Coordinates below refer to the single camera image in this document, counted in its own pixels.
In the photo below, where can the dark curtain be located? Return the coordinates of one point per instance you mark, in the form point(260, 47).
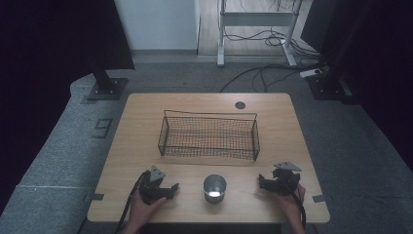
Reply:
point(373, 48)
point(48, 39)

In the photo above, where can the grey tape strip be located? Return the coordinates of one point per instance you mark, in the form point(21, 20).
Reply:
point(94, 196)
point(319, 198)

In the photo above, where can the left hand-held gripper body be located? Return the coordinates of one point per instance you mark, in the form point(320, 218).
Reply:
point(152, 188)

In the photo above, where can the white wall panel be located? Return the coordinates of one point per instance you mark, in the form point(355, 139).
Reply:
point(159, 24)

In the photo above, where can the grey floor tape marker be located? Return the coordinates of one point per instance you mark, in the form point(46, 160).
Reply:
point(103, 128)

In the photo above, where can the round dark table grommet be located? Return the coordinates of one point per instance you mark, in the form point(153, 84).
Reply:
point(240, 105)

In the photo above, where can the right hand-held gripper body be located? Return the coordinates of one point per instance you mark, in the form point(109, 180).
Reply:
point(287, 178)

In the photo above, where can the white power strip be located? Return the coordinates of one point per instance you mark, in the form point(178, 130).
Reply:
point(310, 72)

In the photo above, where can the silver metal cup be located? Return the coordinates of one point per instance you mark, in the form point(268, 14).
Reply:
point(214, 188)

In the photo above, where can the white metal desk frame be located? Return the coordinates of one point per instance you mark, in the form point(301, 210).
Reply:
point(256, 19)

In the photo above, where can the person's right hand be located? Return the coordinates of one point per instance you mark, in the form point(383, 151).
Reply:
point(290, 203)

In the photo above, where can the person's left hand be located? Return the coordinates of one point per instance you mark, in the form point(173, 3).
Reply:
point(142, 209)

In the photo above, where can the black stand with base plate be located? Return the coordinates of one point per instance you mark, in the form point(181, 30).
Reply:
point(328, 86)
point(105, 86)

